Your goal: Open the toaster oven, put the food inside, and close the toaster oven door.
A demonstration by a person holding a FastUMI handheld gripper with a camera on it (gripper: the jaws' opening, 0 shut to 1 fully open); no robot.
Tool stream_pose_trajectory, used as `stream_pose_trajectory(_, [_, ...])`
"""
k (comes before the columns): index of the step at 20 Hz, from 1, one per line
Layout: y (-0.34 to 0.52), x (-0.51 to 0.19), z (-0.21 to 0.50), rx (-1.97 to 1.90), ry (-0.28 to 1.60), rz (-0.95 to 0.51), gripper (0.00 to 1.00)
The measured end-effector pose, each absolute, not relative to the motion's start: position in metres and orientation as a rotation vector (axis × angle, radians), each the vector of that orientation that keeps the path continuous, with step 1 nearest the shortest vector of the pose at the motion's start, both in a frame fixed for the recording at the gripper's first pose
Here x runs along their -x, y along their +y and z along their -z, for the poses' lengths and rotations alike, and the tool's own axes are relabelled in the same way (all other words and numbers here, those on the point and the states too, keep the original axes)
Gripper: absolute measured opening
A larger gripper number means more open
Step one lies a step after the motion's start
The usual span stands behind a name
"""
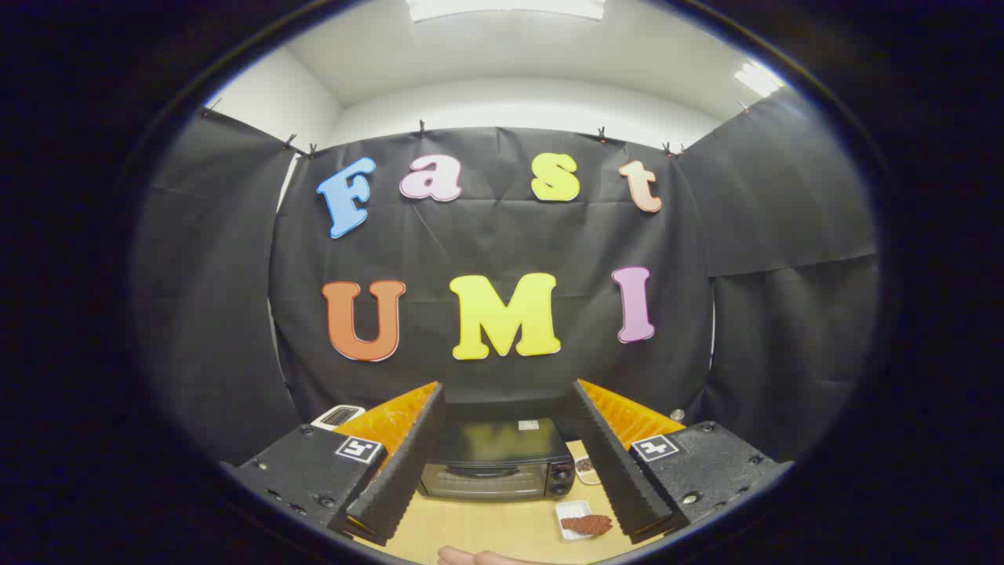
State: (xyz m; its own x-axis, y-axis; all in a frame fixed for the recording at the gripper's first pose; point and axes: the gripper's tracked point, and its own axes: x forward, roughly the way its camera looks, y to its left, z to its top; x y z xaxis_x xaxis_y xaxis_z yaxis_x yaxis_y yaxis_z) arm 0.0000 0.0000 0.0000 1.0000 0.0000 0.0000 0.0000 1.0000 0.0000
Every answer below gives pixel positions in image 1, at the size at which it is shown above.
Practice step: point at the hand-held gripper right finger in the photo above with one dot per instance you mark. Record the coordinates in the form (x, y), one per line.
(616, 471)

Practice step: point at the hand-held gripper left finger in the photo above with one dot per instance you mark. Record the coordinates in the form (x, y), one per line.
(400, 471)

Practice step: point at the red raw meat piece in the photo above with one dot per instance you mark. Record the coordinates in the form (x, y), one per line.
(587, 525)

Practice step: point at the black toaster oven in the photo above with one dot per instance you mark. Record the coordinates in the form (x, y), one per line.
(494, 447)

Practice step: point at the white toaster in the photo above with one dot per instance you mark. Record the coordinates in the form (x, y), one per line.
(337, 416)

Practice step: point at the white divided spice dish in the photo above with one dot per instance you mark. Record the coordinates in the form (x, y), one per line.
(585, 469)

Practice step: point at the white rectangular tray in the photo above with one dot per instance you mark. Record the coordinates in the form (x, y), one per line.
(566, 510)

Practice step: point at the ceiling light panel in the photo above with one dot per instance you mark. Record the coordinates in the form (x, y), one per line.
(758, 78)
(506, 8)

